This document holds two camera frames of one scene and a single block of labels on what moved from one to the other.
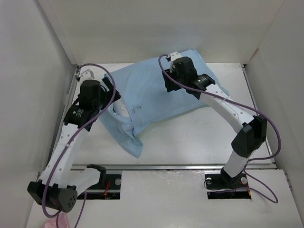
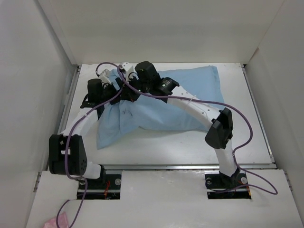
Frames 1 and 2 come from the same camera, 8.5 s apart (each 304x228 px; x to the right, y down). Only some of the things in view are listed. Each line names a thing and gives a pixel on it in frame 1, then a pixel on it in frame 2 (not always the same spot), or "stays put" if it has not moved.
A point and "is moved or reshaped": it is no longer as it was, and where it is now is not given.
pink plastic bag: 62,222 stays put
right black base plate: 221,186 stays put
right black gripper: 169,84 to 127,94
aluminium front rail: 81,167 stays put
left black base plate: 108,188 stays put
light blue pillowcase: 144,98 is moved or reshaped
